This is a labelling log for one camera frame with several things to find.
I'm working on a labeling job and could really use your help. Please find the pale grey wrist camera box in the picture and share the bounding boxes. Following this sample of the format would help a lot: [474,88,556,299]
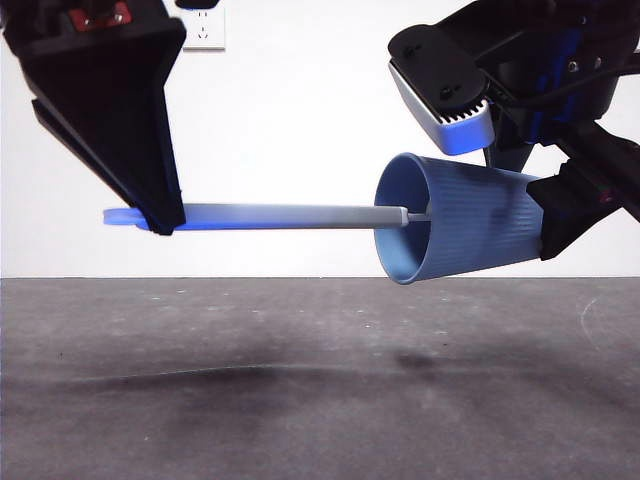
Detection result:
[388,23,497,155]

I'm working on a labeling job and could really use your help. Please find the blue ribbed plastic cup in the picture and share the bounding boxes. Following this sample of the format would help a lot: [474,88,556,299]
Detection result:
[373,152,545,286]

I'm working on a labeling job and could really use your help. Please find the white wall socket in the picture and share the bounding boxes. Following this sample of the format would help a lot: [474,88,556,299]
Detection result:
[178,7,227,53]

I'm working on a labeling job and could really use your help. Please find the grey-handled sponge cup brush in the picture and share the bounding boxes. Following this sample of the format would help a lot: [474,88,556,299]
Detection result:
[102,202,431,232]

